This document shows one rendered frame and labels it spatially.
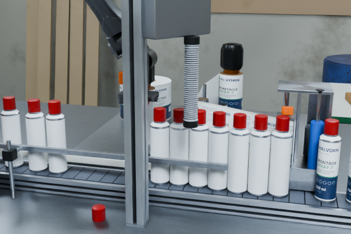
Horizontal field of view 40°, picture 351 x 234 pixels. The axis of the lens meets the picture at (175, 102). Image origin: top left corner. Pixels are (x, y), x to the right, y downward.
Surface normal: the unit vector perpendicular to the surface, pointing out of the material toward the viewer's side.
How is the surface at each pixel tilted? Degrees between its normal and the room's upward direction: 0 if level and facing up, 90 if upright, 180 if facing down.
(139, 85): 90
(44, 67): 80
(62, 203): 0
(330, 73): 90
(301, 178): 90
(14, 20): 90
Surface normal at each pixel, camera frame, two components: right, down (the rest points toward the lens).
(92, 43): -0.21, 0.09
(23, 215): 0.00, -0.97
